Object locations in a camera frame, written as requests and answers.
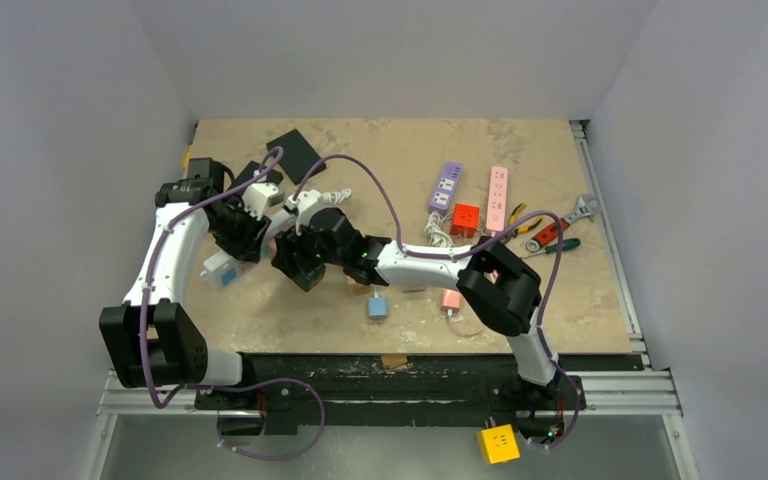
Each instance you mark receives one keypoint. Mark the dark green cube charger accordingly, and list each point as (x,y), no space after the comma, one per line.
(309,279)

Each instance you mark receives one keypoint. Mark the small pink cube charger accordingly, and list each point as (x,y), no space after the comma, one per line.
(451,301)

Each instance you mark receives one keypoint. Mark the purple usb hub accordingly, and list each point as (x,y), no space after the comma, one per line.
(442,197)

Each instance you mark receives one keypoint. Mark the pink power strip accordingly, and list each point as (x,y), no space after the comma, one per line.
(497,200)

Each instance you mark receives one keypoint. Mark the red cube charger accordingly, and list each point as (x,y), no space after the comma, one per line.
(464,222)

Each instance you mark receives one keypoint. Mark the red handled adjustable wrench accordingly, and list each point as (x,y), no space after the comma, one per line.
(587,206)

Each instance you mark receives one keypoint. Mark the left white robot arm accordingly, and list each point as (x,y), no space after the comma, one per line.
(150,338)

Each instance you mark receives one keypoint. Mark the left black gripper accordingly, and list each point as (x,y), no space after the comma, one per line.
(246,247)

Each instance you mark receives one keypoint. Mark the black ribbed box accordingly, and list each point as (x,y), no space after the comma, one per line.
(253,169)

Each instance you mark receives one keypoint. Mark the green handled screwdriver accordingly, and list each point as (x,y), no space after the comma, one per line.
(565,245)

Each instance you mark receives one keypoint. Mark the white power strip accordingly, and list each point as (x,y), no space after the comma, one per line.
(220,270)

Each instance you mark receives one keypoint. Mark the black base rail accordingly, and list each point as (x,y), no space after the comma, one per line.
(286,391)

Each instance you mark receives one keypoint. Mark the blue cube charger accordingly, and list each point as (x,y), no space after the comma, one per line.
(377,307)

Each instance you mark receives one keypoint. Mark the yellow cube charger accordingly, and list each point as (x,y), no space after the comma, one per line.
(497,443)

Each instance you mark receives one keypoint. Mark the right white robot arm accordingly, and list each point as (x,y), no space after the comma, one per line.
(505,293)

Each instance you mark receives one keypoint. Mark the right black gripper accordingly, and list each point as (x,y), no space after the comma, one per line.
(297,258)

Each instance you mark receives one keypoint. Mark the yellow handled pliers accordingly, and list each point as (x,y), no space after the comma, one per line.
(522,227)

